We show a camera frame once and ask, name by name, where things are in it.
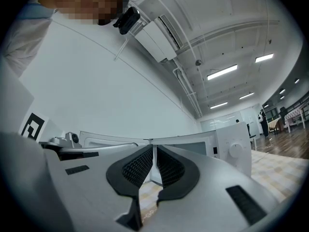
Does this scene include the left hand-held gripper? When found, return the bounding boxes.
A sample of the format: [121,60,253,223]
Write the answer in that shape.
[19,112,139,160]

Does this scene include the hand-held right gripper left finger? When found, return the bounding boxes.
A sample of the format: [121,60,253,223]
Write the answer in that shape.
[44,143,155,232]

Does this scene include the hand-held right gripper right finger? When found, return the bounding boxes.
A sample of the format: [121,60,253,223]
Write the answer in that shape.
[144,144,281,232]

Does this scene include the white microwave knob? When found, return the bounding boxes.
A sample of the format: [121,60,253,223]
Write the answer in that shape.
[228,143,245,158]

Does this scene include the white microwave oven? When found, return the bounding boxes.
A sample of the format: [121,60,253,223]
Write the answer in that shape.
[79,122,253,187]

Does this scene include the yellow-cloth table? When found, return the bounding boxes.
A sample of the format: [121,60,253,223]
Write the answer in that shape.
[267,118,283,135]

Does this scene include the white ceiling pipes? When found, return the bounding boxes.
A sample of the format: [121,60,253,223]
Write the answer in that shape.
[173,59,204,117]

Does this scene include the white air conditioner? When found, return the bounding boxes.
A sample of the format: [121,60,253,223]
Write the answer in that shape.
[134,14,183,63]

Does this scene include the small checkered-cloth table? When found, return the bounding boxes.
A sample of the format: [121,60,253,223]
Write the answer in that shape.
[284,105,309,131]

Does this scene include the person's white shirt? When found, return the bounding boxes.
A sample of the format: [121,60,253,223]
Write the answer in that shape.
[0,0,57,78]

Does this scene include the row of ceiling lights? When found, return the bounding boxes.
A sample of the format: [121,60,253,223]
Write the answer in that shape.
[162,0,300,110]

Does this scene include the person's face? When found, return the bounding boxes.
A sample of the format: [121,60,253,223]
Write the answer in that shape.
[38,0,125,26]

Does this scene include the black head camera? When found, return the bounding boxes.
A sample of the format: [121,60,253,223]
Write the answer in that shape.
[112,6,141,36]

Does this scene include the light blue neck strap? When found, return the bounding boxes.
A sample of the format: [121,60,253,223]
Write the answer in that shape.
[16,2,56,18]

